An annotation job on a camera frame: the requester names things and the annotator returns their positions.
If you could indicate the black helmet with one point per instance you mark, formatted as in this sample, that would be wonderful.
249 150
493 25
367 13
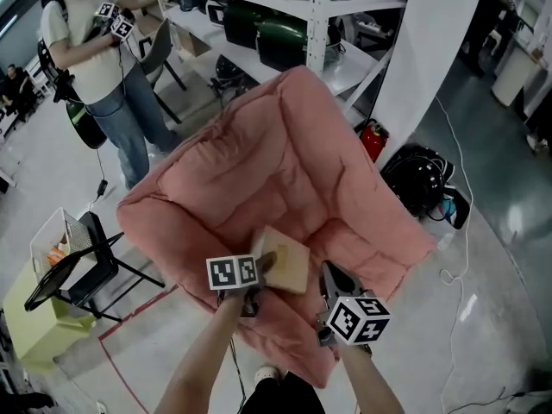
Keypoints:
414 179

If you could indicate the small waste bin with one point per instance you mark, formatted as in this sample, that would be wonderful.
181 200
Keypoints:
461 214

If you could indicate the person's black trousers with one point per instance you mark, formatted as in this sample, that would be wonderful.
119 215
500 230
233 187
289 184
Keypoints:
284 395

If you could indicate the yellow-green covered table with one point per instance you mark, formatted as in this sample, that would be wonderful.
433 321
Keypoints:
34 330

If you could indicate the person's right forearm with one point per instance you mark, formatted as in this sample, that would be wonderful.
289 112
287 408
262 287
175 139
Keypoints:
366 382

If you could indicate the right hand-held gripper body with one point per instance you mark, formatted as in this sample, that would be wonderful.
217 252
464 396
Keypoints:
358 319

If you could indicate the white round cabinet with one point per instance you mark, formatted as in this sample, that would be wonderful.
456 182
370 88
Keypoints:
513 76

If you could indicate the black folding chair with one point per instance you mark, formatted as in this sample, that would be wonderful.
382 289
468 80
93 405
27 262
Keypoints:
97 274

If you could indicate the pink padded armchair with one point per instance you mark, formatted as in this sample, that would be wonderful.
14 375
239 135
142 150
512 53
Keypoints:
259 166

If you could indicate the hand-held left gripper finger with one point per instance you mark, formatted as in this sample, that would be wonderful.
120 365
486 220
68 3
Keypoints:
266 262

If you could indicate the white pillar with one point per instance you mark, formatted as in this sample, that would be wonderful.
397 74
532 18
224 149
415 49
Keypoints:
427 58

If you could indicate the group of rice cookers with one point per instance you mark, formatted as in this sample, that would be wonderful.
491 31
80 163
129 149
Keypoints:
276 37

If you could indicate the person's white shoe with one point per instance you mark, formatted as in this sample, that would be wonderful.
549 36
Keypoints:
265 373

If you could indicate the white metal shelf unit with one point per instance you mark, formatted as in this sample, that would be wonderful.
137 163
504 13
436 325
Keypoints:
317 24

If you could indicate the cardboard box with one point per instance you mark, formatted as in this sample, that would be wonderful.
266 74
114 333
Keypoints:
194 45

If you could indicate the grey chair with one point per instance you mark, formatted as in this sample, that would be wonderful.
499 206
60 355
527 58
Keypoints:
159 45

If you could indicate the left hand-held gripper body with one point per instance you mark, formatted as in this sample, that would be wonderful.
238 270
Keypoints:
230 272

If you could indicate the white perforated basket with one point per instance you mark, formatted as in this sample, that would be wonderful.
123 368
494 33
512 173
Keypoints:
77 235

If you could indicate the red fire extinguisher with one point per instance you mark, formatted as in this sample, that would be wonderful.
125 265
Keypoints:
373 140

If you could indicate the person's left forearm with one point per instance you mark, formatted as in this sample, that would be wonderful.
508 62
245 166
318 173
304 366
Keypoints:
202 352

